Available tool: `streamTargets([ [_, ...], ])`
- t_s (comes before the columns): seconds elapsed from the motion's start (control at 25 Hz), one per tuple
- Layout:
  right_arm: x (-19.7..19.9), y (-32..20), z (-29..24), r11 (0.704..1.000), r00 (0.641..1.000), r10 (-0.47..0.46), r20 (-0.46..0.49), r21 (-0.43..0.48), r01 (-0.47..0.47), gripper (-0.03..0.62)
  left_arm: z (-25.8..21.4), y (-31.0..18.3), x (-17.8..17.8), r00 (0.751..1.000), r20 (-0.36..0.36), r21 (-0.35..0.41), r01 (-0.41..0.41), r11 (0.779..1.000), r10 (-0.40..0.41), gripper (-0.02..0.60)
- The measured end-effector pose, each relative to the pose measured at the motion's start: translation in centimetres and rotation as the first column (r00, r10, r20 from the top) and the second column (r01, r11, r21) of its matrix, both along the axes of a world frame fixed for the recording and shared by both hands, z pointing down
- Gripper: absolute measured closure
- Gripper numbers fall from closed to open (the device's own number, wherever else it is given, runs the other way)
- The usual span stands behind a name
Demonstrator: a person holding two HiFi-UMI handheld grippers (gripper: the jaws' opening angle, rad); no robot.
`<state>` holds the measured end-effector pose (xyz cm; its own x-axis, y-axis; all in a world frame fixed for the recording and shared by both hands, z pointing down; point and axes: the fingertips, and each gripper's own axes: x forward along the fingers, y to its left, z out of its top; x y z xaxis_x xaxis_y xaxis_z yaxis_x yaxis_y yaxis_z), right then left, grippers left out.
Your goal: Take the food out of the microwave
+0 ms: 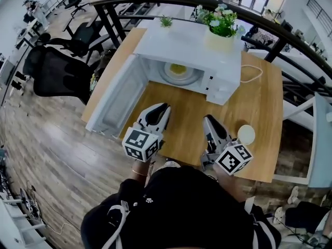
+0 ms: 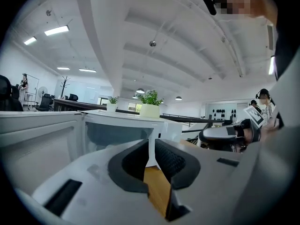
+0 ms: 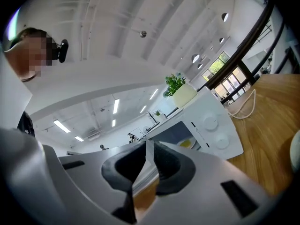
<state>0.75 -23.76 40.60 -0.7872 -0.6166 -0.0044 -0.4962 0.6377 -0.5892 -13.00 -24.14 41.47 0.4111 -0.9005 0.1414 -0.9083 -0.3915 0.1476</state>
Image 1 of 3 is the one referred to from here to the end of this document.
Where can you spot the black floor device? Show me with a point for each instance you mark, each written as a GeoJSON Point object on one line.
{"type": "Point", "coordinates": [29, 204]}

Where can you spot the yellow food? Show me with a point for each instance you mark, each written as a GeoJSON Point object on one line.
{"type": "Point", "coordinates": [177, 68]}

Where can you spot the person's left forearm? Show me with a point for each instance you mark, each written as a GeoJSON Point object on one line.
{"type": "Point", "coordinates": [140, 166]}

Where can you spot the white plate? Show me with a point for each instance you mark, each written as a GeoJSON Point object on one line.
{"type": "Point", "coordinates": [179, 75]}

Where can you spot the small white round lid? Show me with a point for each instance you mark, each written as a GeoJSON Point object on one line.
{"type": "Point", "coordinates": [246, 135]}

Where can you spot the wooden table white legs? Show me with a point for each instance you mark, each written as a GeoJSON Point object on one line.
{"type": "Point", "coordinates": [186, 105]}

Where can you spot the light blue table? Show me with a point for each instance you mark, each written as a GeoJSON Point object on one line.
{"type": "Point", "coordinates": [321, 152]}

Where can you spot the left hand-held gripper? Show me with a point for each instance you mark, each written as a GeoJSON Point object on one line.
{"type": "Point", "coordinates": [137, 141]}

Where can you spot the person's right forearm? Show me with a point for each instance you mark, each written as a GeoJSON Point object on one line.
{"type": "Point", "coordinates": [230, 185]}

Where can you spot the small green potted plant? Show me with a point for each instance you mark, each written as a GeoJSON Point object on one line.
{"type": "Point", "coordinates": [166, 21]}

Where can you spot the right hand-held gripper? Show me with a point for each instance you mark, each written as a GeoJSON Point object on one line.
{"type": "Point", "coordinates": [233, 159]}

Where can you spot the person's black clothing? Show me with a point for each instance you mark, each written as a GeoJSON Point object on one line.
{"type": "Point", "coordinates": [181, 211]}

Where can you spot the white microwave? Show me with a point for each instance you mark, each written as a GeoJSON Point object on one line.
{"type": "Point", "coordinates": [181, 43]}

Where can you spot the cream pot flower plant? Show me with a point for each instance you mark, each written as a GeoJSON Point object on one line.
{"type": "Point", "coordinates": [219, 43]}

